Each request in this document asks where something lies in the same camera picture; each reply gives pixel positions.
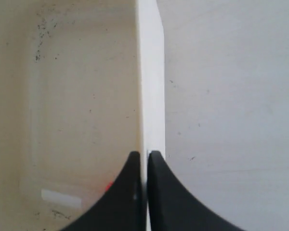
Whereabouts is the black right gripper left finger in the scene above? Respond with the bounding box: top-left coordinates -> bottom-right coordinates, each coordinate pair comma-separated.
63,151 -> 145,231

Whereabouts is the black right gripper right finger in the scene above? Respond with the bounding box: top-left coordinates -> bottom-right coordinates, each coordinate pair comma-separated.
147,151 -> 242,231

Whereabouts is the cream plastic bin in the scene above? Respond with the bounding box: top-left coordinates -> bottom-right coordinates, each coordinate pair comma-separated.
0,0 -> 165,231

